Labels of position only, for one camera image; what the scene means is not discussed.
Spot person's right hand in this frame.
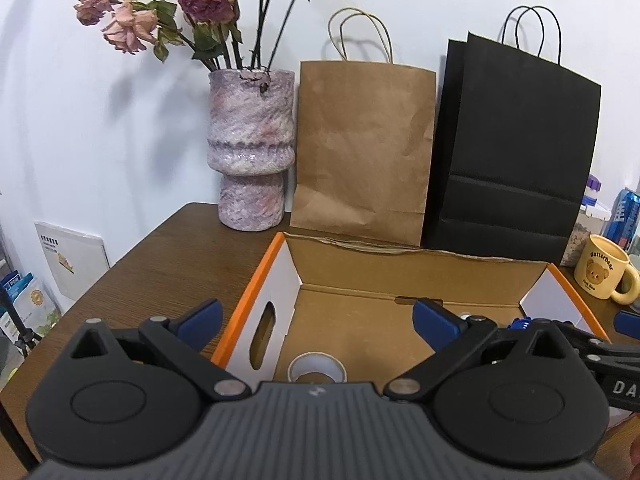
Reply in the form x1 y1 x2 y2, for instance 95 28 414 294
606 415 639 479

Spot yellow bear mug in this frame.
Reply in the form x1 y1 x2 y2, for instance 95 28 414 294
574 234 639 306

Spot red orange cardboard box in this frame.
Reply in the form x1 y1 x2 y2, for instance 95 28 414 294
212 232 608 388

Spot blue drink can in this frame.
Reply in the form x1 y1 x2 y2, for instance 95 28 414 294
603 188 640 250

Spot white storage container purple lid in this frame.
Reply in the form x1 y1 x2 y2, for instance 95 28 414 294
561 174 611 266

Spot white tape roll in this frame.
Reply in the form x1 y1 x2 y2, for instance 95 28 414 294
286 351 348 384

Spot black paper bag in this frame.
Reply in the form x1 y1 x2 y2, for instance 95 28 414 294
421 35 601 263

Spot pink marbled ceramic vase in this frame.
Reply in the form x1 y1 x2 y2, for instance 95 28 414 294
206 70 296 232

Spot brown paper bag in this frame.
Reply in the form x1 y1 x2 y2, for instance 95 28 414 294
291 14 436 246

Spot dried pink rose bouquet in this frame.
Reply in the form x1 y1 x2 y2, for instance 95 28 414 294
74 0 296 72

